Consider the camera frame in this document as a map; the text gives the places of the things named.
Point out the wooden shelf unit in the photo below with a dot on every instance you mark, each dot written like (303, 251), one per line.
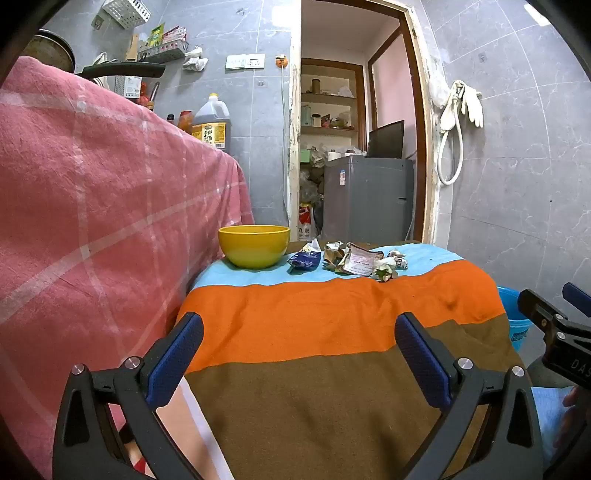
(330, 96)

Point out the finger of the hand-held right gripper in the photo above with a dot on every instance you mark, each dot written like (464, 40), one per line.
(540, 311)
(579, 300)

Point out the person's right hand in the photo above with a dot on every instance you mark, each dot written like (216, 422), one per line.
(570, 415)

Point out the white printed paper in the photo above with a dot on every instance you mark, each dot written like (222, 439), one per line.
(398, 259)

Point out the white rag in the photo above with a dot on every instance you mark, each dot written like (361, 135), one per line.
(195, 59)

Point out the cream cloth bag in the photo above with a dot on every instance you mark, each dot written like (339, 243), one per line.
(101, 58)

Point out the pink checked cloth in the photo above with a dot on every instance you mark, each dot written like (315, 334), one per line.
(92, 207)

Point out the yellow bowl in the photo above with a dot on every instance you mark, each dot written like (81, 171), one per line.
(253, 247)

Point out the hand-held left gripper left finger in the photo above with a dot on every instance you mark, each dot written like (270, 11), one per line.
(178, 355)

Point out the clear plastic bag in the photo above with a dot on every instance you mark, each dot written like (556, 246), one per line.
(438, 87)

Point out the black television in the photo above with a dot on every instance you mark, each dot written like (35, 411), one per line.
(387, 141)

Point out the white perforated basket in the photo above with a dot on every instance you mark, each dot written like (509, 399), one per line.
(127, 11)

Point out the wooden cutting board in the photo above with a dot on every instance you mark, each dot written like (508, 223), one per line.
(132, 46)

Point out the white tissue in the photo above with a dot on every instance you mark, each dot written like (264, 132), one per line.
(312, 245)

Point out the orange blue brown striped blanket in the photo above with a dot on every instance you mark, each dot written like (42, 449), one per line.
(323, 314)

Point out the blue bucket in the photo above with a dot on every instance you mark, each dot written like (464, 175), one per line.
(515, 323)

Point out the white rubber glove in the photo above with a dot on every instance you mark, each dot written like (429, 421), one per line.
(473, 104)

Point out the white wall socket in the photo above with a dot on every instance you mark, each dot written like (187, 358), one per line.
(255, 61)

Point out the white wall switch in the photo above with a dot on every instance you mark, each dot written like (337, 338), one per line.
(235, 62)

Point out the red seasoning packet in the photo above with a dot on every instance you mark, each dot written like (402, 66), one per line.
(174, 34)

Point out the grey wall rack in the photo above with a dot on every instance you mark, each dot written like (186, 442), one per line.
(164, 53)

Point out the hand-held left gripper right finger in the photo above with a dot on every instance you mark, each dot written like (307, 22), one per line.
(422, 364)

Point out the green seasoning packet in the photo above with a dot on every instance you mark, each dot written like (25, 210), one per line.
(157, 34)

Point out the blue snack wrapper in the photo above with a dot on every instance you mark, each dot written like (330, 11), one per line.
(304, 261)

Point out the red sauce bottle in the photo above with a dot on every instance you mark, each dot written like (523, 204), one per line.
(184, 122)

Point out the red white rice bag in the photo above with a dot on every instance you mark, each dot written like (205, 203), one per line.
(307, 221)

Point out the orange wall plug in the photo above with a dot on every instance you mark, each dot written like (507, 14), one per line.
(281, 60)

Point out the grey small fridge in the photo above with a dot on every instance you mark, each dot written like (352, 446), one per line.
(364, 198)

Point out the dark sauce bottle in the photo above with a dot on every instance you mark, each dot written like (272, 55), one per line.
(171, 119)

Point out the cooking wine jug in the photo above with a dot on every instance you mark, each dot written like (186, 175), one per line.
(210, 127)

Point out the metal pot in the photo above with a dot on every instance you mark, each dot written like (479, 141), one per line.
(48, 53)

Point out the green box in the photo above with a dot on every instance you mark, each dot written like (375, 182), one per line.
(307, 155)

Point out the wooden door frame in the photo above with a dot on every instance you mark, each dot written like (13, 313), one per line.
(427, 138)

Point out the metal grater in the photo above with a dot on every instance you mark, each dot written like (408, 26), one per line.
(129, 86)

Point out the pale green jar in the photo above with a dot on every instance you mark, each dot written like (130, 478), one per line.
(305, 115)

